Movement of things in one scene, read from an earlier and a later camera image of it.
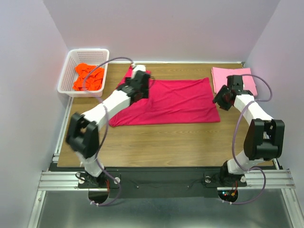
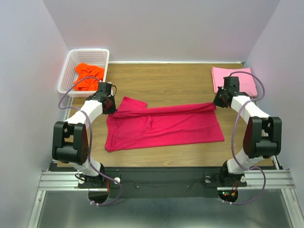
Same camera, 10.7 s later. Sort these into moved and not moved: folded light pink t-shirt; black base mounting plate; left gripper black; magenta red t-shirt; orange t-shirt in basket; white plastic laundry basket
Moved: left gripper black; magenta red t-shirt
Not moved: white plastic laundry basket; black base mounting plate; orange t-shirt in basket; folded light pink t-shirt
